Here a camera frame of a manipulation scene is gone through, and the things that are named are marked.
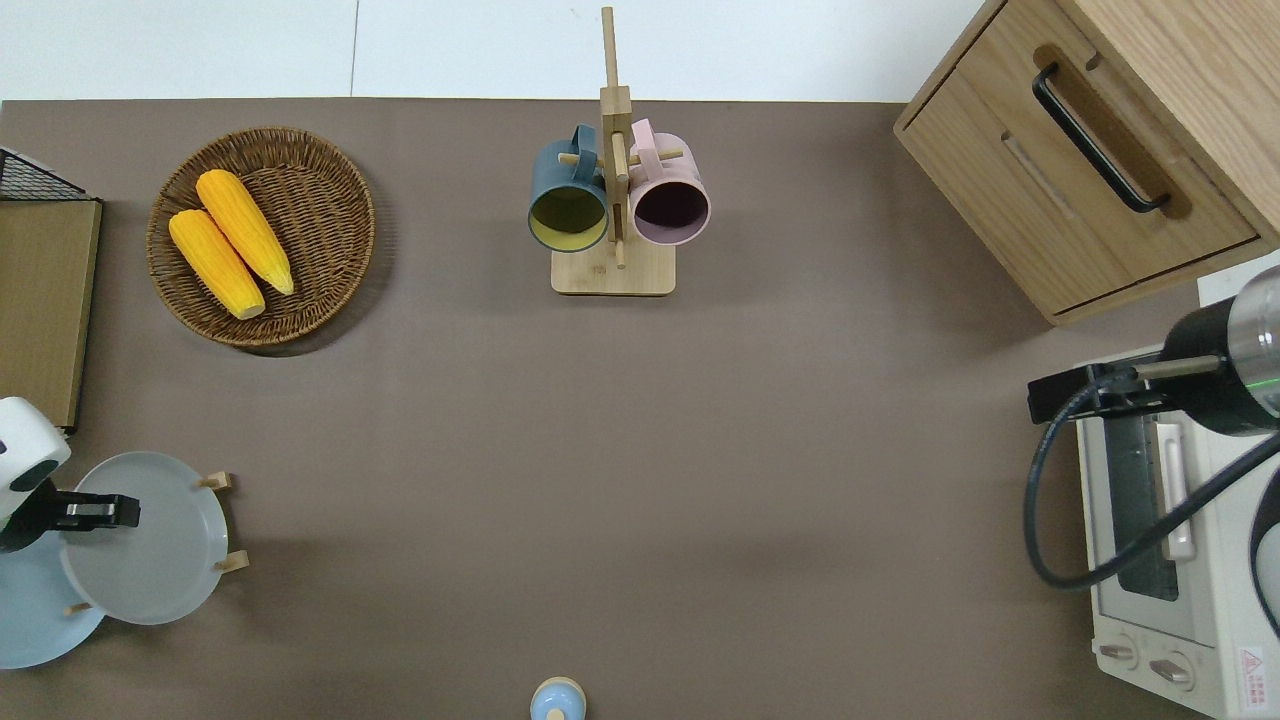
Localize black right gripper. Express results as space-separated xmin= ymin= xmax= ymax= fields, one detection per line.
xmin=1028 ymin=298 xmax=1247 ymax=437

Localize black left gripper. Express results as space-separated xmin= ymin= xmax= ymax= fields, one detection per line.
xmin=0 ymin=481 xmax=142 ymax=554

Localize gray plate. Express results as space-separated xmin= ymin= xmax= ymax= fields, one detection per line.
xmin=60 ymin=451 xmax=230 ymax=627

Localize light blue plate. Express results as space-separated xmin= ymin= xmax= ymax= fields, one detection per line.
xmin=0 ymin=538 xmax=107 ymax=670

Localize wooden plate rack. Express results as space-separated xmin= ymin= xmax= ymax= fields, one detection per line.
xmin=64 ymin=471 xmax=250 ymax=617

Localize wooden drawer cabinet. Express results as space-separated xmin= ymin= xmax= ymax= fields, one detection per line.
xmin=892 ymin=0 xmax=1280 ymax=327

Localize white toaster oven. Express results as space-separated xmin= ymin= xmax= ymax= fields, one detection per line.
xmin=1074 ymin=340 xmax=1280 ymax=720

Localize yellow corn cob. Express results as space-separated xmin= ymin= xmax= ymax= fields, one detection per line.
xmin=167 ymin=207 xmax=268 ymax=322
xmin=195 ymin=168 xmax=297 ymax=297

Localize brown wicker basket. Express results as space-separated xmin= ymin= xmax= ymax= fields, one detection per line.
xmin=146 ymin=126 xmax=377 ymax=349

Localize brown table mat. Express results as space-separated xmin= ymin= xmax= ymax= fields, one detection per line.
xmin=0 ymin=97 xmax=1211 ymax=720

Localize pink mug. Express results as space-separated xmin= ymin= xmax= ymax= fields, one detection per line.
xmin=627 ymin=117 xmax=712 ymax=247

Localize wooden mug tree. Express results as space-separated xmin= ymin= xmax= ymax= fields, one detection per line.
xmin=550 ymin=6 xmax=687 ymax=298

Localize blue service bell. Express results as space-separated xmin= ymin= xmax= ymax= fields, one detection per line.
xmin=529 ymin=676 xmax=588 ymax=720

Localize dark blue mug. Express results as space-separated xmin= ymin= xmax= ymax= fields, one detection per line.
xmin=527 ymin=124 xmax=612 ymax=254

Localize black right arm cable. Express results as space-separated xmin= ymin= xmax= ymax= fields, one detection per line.
xmin=1022 ymin=368 xmax=1280 ymax=592

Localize black wire shelf wooden boards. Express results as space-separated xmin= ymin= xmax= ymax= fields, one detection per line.
xmin=0 ymin=147 xmax=104 ymax=434

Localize black cabinet handle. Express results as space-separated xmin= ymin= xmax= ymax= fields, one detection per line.
xmin=1032 ymin=62 xmax=1172 ymax=216

